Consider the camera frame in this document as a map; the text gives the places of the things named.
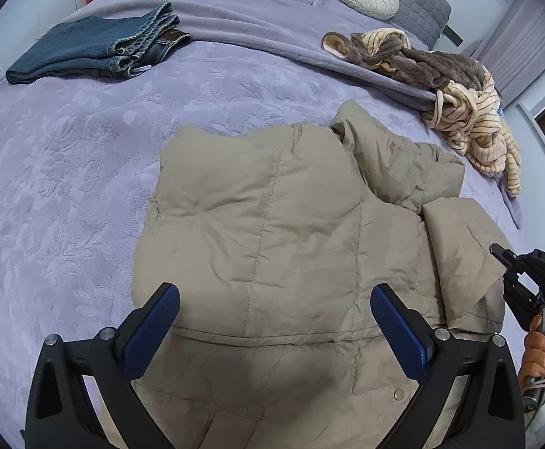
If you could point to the brown fluffy garment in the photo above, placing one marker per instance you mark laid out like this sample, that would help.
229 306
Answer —
440 68

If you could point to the purple embossed bed cover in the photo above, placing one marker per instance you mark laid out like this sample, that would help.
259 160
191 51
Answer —
66 173

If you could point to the beige puffer jacket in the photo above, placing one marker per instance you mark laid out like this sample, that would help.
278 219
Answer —
277 224

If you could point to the cream striped garment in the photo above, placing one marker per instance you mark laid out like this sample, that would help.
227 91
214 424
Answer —
478 121

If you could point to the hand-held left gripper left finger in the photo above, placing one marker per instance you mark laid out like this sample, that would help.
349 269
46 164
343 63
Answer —
153 327

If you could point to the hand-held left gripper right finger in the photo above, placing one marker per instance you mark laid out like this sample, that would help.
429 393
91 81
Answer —
401 332

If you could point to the person's right hand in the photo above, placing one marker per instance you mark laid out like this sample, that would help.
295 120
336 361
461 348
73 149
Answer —
536 351

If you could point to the grey quilted headboard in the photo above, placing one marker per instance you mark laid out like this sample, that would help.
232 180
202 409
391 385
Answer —
422 4

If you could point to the pale window curtain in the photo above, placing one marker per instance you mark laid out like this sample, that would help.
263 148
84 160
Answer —
525 42

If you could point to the grey fleece blanket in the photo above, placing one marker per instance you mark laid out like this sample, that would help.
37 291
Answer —
253 23

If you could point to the folded blue jeans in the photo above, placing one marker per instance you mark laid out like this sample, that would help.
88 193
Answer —
66 46

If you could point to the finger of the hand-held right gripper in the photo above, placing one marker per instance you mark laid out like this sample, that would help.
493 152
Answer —
502 253

